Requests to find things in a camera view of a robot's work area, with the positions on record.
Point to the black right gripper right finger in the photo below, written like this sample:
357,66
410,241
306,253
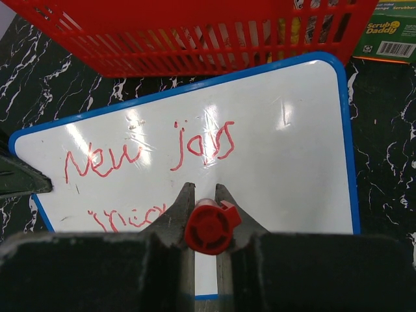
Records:
234,264

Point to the red capped marker pen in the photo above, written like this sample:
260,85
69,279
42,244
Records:
209,229

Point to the green yellow scrubber box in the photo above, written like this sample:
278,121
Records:
390,34

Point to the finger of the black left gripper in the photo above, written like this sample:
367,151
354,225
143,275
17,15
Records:
19,179

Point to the red plastic shopping basket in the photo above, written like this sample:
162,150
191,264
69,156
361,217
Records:
159,38

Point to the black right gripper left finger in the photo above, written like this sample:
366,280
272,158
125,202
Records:
167,279

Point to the blue framed whiteboard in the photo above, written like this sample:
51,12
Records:
278,136

